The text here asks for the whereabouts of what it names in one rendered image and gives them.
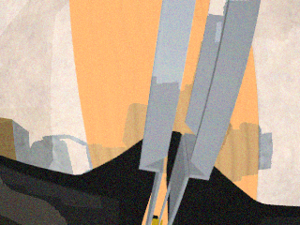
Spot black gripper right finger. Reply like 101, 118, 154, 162
166, 131, 300, 225

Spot grey tongs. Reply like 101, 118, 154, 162
139, 0, 262, 225

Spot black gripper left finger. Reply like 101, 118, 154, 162
0, 139, 156, 225

